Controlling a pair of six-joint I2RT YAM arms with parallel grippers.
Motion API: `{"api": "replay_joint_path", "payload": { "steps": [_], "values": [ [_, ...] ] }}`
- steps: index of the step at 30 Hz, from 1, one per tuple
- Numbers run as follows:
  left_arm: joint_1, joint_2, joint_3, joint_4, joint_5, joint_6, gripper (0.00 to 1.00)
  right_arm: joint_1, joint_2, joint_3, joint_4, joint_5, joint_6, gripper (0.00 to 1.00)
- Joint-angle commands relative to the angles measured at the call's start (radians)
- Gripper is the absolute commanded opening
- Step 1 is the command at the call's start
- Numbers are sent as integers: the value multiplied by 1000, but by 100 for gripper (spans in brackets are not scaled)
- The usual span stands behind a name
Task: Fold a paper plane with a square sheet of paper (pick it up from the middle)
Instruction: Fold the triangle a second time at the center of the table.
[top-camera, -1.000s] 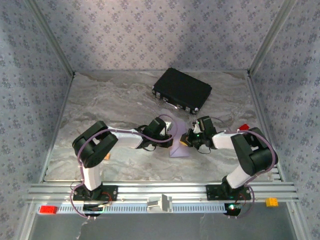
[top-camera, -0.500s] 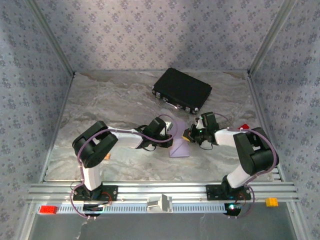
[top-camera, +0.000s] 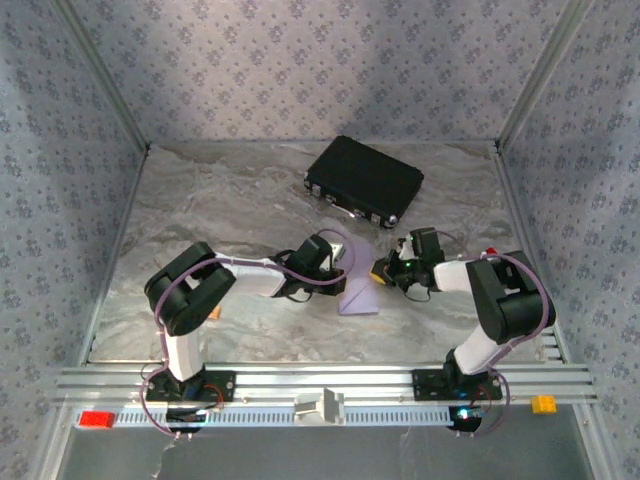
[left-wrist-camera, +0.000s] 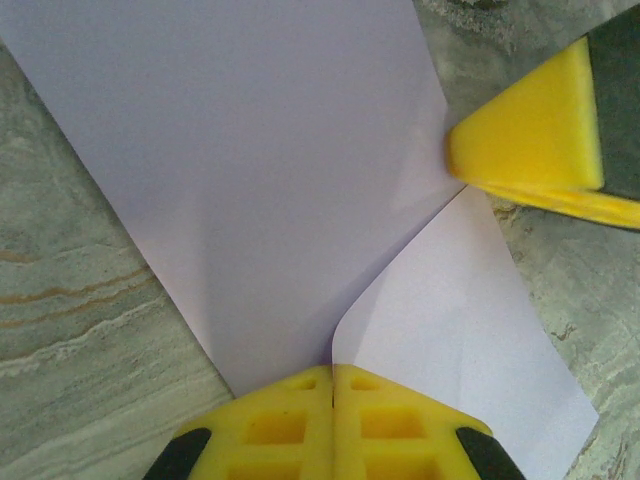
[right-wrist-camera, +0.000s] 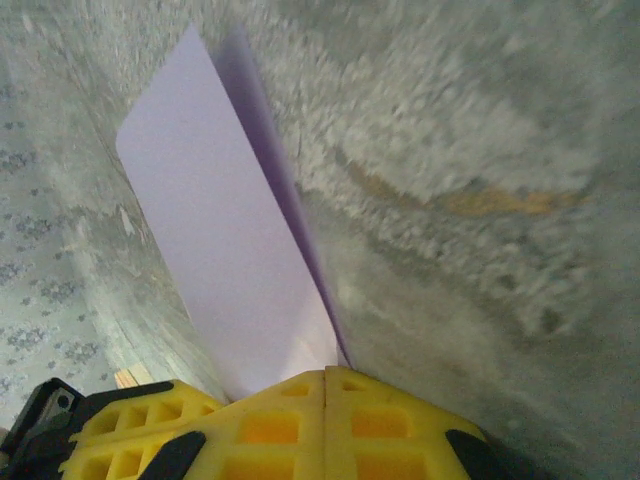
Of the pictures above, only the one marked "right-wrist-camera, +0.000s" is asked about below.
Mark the purple paper sheet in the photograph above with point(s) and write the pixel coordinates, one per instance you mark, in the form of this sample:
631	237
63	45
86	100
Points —
210	200

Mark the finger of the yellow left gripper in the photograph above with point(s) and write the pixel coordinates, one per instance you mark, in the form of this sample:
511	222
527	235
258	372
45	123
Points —
185	400
115	447

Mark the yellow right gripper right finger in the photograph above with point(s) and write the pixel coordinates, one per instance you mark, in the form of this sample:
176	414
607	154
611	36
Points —
380	430

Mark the orange wooden block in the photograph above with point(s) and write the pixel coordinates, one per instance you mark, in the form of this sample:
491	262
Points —
131	378

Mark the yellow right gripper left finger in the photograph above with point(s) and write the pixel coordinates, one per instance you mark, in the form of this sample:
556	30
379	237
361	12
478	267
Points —
270	430

